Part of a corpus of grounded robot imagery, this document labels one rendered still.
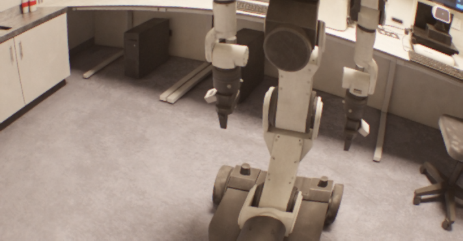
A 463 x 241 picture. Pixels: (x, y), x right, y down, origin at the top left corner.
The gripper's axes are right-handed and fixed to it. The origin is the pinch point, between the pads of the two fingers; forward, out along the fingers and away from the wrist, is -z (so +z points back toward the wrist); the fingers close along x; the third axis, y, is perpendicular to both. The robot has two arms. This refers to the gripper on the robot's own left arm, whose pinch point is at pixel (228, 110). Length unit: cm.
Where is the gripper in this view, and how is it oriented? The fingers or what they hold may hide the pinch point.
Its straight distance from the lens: 133.4
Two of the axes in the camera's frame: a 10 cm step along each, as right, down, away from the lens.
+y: -9.6, -1.8, 2.3
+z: -0.2, -7.4, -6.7
